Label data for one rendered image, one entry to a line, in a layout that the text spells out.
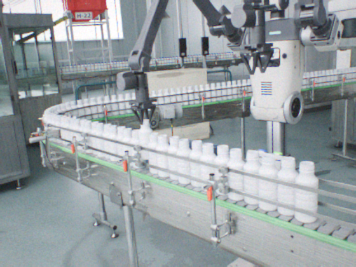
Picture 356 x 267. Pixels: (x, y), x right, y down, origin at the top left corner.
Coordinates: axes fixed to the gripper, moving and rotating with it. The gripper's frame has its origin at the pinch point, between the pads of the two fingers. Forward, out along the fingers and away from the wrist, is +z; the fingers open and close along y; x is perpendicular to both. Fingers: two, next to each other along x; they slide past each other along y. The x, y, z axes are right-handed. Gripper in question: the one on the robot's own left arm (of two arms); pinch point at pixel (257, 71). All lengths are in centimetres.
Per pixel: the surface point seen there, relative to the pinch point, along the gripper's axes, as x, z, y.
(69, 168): 111, 51, -22
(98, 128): 79, 25, -18
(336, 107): 131, 82, 377
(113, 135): 67, 27, -18
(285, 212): -21.0, 38.1, -17.9
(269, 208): -16.0, 38.5, -18.2
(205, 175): 8.7, 33.2, -18.8
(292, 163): -21.7, 23.8, -15.8
